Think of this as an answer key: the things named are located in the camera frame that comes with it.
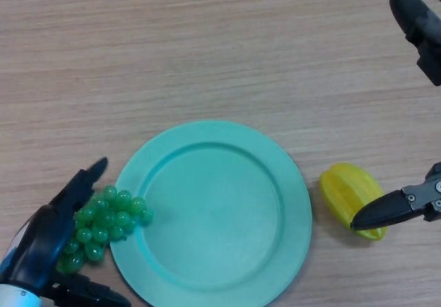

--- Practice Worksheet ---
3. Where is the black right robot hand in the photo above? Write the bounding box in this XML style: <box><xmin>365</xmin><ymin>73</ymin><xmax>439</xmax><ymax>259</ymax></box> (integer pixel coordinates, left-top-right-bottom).
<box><xmin>350</xmin><ymin>0</ymin><xmax>441</xmax><ymax>232</ymax></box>

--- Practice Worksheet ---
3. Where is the yellow starfruit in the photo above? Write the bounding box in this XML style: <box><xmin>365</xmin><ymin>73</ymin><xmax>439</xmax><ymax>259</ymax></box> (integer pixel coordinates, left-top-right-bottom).
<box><xmin>318</xmin><ymin>162</ymin><xmax>387</xmax><ymax>242</ymax></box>

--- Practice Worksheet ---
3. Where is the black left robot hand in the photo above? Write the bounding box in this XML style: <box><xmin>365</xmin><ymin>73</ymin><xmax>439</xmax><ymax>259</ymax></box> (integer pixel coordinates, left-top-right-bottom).
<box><xmin>0</xmin><ymin>157</ymin><xmax>132</xmax><ymax>307</ymax></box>

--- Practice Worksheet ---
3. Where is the turquoise round plate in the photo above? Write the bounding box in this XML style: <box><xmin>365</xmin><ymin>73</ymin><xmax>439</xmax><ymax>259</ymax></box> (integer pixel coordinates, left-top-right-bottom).
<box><xmin>109</xmin><ymin>120</ymin><xmax>313</xmax><ymax>307</ymax></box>

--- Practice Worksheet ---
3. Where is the green grapes bunch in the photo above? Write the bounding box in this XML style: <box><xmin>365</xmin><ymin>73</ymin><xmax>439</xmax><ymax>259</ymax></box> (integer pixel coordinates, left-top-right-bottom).
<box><xmin>54</xmin><ymin>184</ymin><xmax>154</xmax><ymax>275</ymax></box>

